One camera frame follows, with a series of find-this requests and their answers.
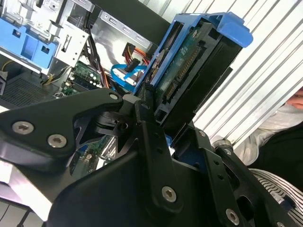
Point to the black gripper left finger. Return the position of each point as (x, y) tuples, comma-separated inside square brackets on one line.
[(47, 118)]

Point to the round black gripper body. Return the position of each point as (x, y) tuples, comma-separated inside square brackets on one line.
[(113, 194)]

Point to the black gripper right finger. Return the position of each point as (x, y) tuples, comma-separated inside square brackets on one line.
[(236, 189)]

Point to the hard disk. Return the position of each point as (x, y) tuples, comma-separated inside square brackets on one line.
[(213, 71)]

